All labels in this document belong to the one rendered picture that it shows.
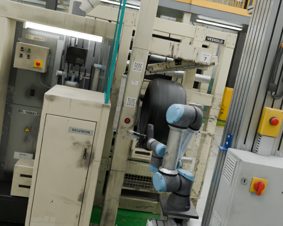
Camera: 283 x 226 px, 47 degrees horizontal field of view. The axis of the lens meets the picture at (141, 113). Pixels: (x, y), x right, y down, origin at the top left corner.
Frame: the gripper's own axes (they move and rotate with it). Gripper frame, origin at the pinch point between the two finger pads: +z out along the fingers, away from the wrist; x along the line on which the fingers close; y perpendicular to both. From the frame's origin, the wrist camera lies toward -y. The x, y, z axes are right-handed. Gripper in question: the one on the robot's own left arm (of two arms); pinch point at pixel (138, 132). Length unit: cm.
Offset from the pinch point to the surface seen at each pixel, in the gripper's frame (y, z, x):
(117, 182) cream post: 53, 36, 19
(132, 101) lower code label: -17.9, 36.3, 8.6
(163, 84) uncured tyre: -39, 24, 24
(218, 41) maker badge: -97, 60, 93
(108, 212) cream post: 81, 37, 20
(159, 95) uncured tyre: -29.0, 16.6, 18.5
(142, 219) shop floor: 97, 59, 75
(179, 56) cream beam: -67, 47, 46
